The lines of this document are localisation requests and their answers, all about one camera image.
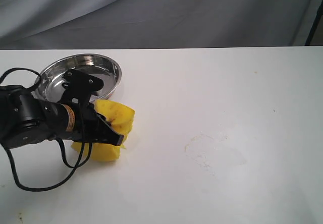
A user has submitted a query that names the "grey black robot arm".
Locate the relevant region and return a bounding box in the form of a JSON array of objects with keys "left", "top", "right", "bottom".
[{"left": 1, "top": 84, "right": 124, "bottom": 149}]

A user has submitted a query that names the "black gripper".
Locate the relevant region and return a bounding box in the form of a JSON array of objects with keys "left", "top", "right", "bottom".
[{"left": 37, "top": 100, "right": 124, "bottom": 146}]

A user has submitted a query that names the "round stainless steel dish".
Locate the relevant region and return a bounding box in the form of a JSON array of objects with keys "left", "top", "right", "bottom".
[{"left": 33, "top": 54, "right": 122, "bottom": 102}]

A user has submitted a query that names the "grey backdrop cloth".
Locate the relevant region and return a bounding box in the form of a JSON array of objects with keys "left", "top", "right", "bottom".
[{"left": 1, "top": 0, "right": 320, "bottom": 49}]

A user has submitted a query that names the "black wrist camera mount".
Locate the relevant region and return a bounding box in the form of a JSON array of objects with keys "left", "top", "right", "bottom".
[{"left": 59, "top": 69, "right": 104, "bottom": 107}]

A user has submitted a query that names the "black cable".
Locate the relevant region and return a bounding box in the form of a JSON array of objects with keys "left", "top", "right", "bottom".
[{"left": 0, "top": 67, "right": 93, "bottom": 192}]

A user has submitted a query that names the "yellow sponge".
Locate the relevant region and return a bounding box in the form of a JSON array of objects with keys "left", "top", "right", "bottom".
[{"left": 71, "top": 99, "right": 135, "bottom": 166}]

